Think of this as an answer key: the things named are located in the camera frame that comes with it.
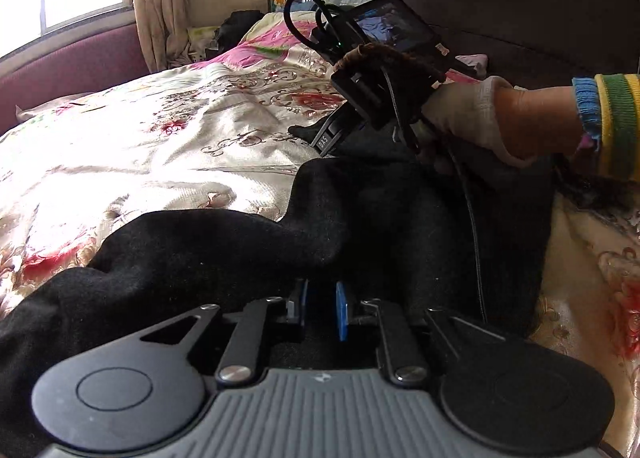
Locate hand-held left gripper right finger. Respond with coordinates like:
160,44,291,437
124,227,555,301
336,281,507,387

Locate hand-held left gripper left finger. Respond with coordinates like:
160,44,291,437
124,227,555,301
140,279,309,386

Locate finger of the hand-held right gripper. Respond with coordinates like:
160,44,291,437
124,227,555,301
289,107,360,158

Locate black pants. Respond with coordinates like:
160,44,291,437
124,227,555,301
0,124,560,441

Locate person's right hand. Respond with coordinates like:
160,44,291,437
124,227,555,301
417,75,581,174

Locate pink cloth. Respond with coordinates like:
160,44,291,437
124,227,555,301
456,53,489,78

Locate black clothes pile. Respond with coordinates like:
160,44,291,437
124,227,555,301
217,10,267,52

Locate pale green cloth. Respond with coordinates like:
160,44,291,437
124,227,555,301
186,26,224,64

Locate floral satin blanket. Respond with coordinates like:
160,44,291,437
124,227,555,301
0,11,640,458

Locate beige curtain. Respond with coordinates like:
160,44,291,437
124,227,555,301
131,0,190,72

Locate maroon padded bench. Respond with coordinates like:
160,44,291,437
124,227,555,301
0,22,152,137

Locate looped black cable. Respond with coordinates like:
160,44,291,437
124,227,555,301
283,0,353,55

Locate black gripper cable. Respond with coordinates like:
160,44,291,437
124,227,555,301
382,66,490,320

